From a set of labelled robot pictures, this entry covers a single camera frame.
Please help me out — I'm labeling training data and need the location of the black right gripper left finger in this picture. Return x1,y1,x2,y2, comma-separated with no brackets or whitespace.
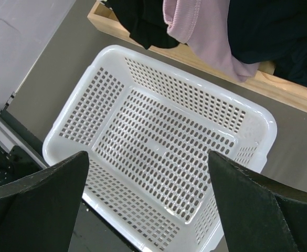
0,151,89,251

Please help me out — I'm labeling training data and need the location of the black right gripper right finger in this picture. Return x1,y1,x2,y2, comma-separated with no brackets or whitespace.
208,151,307,251

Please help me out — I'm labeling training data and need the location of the pink tank top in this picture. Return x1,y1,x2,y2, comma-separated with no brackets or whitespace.
162,0,259,82

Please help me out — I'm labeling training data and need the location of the black tank top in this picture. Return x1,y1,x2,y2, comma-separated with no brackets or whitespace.
108,0,179,49

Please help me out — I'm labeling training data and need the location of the wooden clothes rack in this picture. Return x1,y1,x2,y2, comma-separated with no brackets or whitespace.
87,1,307,113

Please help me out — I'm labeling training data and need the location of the white plastic laundry basket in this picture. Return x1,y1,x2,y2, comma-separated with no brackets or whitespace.
43,45,277,251

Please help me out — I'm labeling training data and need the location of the navy maroon-trimmed jersey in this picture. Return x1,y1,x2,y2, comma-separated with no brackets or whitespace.
227,0,307,87

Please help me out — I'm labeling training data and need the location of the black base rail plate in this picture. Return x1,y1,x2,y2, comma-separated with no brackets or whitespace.
0,145,42,186

